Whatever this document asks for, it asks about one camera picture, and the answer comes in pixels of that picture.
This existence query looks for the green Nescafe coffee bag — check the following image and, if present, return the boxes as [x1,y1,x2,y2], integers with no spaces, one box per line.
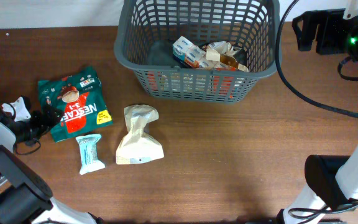
[38,67,113,142]

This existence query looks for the beige brown bag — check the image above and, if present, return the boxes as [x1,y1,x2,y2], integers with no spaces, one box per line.
[204,41,249,72]

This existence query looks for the orange biscuit package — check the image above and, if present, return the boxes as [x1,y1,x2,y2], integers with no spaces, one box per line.
[143,72,244,101]

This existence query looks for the white tissue multipack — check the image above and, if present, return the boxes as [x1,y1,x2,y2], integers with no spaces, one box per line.
[173,36,216,70]

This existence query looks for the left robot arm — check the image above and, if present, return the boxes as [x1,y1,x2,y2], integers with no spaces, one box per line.
[0,105,103,224]

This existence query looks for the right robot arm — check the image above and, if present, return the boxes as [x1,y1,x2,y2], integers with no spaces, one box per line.
[275,1,358,223]

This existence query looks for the small teal snack packet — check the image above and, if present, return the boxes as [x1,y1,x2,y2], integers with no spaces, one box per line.
[76,134,106,175]

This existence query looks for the beige paper pouch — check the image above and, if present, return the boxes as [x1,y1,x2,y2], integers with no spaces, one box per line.
[116,105,164,165]

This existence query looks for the grey plastic basket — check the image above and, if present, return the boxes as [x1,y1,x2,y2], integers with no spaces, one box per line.
[114,0,280,103]

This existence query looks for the left black cable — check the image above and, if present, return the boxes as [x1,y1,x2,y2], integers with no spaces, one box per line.
[12,138,42,156]

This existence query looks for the black cable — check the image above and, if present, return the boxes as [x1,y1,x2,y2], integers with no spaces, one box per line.
[273,0,358,126]
[12,138,42,156]

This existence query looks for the right black cable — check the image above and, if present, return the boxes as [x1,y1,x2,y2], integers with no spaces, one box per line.
[273,0,358,126]

